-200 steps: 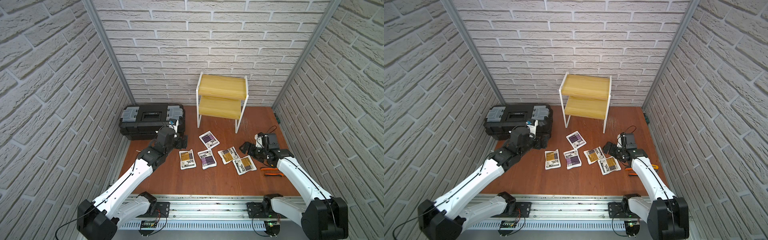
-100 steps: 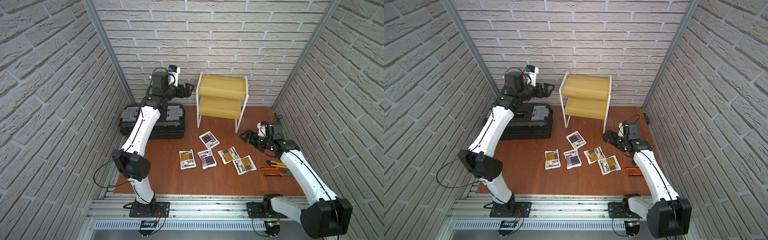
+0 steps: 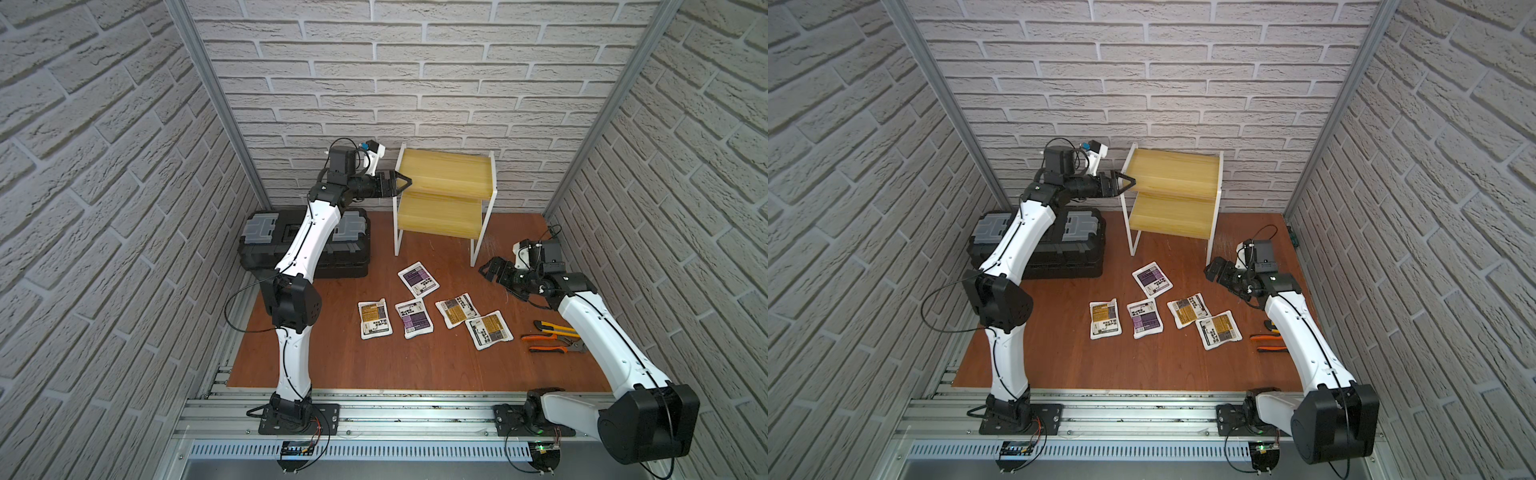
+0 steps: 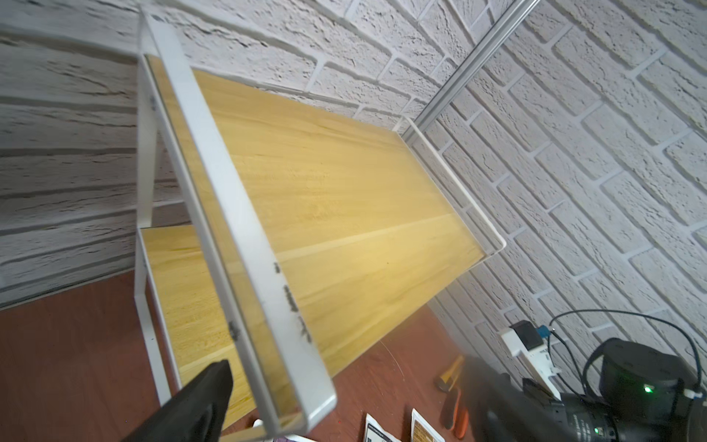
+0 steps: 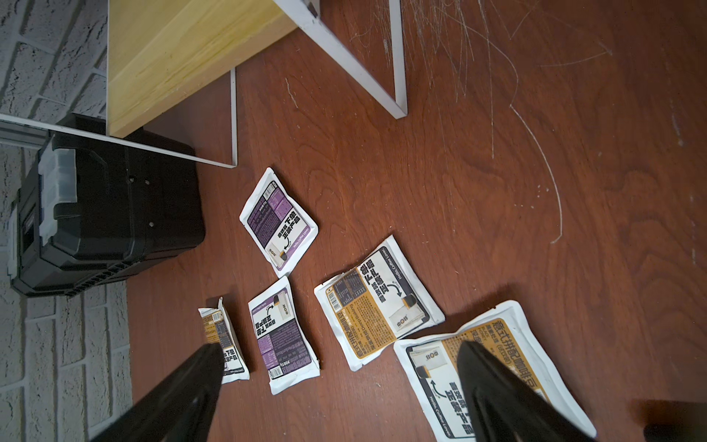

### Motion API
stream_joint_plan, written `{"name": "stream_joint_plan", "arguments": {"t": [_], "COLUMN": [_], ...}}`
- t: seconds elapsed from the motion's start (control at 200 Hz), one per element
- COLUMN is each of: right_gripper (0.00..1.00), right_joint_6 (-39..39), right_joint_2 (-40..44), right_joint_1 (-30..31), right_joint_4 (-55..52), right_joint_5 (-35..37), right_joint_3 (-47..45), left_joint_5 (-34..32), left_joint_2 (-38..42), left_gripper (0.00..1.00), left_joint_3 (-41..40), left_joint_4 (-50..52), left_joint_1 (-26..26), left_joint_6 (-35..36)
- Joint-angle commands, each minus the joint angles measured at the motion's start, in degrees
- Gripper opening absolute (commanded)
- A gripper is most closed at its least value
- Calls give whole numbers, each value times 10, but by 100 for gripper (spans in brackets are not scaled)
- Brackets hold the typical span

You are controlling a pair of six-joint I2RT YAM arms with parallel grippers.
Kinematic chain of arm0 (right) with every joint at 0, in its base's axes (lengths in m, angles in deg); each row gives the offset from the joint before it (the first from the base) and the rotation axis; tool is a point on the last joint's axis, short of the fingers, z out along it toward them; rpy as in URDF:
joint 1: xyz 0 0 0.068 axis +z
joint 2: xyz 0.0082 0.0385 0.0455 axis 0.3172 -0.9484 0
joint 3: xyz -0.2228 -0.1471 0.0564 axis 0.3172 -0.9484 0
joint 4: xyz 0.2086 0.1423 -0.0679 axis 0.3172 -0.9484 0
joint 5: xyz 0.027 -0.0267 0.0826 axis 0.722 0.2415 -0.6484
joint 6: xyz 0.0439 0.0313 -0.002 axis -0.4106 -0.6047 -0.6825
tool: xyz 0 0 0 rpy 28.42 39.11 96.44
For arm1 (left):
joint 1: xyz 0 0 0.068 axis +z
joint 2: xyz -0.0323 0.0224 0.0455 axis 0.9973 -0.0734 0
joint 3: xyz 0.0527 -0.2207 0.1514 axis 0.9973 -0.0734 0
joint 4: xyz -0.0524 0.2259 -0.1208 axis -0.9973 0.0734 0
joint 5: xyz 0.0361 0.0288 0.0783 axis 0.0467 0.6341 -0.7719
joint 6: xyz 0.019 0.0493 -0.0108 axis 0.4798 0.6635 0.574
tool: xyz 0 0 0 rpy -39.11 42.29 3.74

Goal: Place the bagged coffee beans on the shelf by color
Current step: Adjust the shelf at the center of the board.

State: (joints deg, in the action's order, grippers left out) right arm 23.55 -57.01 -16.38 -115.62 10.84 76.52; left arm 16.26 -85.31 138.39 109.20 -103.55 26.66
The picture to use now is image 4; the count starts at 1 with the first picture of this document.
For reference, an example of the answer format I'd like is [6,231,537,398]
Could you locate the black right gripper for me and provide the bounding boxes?
[522,378,619,442]

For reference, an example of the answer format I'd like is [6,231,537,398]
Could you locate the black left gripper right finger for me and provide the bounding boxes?
[460,357,576,441]

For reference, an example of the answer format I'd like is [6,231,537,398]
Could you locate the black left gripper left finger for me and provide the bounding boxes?
[125,360,233,441]

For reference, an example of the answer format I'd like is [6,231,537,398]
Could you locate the yellow coffee bag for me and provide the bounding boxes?
[363,414,401,442]
[410,409,445,442]

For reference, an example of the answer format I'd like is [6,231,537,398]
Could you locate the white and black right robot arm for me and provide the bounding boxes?
[523,338,706,441]

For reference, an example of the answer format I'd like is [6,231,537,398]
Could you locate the yellow utility knife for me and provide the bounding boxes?
[435,355,465,392]

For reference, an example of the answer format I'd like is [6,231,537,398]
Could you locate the orange handled pliers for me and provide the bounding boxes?
[440,387,469,440]

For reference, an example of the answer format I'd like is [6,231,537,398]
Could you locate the white frame wooden two-tier shelf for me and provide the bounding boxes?
[134,5,506,440]

